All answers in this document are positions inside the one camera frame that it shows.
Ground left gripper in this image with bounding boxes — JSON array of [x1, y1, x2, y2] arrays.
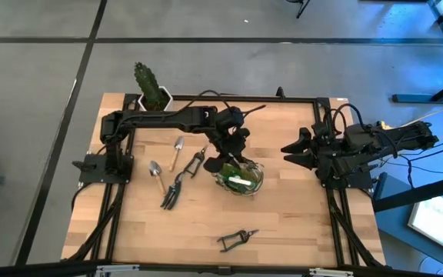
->
[[202, 127, 256, 174]]

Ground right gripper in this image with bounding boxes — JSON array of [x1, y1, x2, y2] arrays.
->
[[281, 122, 348, 180]]

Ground green spray bottle white trigger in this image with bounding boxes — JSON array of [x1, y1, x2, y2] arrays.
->
[[221, 163, 259, 193]]

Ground beige green-trimmed gardening bag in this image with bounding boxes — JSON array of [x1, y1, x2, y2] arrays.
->
[[212, 155, 265, 197]]

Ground green-handled garden snips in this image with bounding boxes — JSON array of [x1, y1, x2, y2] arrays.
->
[[216, 229, 261, 254], [182, 144, 210, 179]]

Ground narrow steel trowel wooden handle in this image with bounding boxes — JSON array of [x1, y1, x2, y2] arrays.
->
[[168, 135, 186, 173]]

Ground green-handled bypass pruning shears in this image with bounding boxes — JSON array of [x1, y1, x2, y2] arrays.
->
[[159, 172, 185, 212]]

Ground wide steel trowel wooden handle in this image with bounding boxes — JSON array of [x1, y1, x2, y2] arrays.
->
[[148, 160, 168, 196]]

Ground white hexagonal plant pot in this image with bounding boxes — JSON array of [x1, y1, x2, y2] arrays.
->
[[137, 85, 175, 112]]

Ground tall green cactus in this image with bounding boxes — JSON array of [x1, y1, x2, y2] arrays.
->
[[134, 61, 168, 111]]

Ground black diagonal beam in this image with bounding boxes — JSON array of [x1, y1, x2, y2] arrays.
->
[[373, 172, 443, 213]]

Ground black floor stand legs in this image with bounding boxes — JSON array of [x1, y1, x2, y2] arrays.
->
[[392, 72, 443, 104]]

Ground black chair base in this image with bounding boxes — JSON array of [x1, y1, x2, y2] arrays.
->
[[286, 0, 311, 19]]

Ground white lit panel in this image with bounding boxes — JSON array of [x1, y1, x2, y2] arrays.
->
[[408, 195, 443, 251]]

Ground long black crossbar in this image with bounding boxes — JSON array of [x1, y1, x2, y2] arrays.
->
[[0, 260, 443, 277]]

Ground black aluminium table frame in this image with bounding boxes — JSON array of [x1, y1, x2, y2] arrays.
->
[[65, 93, 386, 270]]

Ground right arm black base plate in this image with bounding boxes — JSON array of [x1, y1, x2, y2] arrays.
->
[[318, 169, 375, 190]]

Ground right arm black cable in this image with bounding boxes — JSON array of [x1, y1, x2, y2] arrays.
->
[[323, 102, 367, 134]]

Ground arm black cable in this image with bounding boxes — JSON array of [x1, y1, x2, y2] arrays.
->
[[182, 89, 268, 116], [323, 102, 367, 134]]

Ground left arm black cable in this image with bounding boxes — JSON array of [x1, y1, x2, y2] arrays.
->
[[182, 89, 268, 116]]

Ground black power cable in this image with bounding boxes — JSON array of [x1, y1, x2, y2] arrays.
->
[[396, 152, 443, 189]]

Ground silver metal bracket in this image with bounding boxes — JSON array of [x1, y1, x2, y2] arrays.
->
[[308, 267, 355, 277], [95, 263, 141, 277]]

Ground yellow power cable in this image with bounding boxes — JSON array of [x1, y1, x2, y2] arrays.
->
[[377, 98, 443, 131]]

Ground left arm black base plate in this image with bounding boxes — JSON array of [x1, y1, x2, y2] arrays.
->
[[71, 153, 135, 185]]

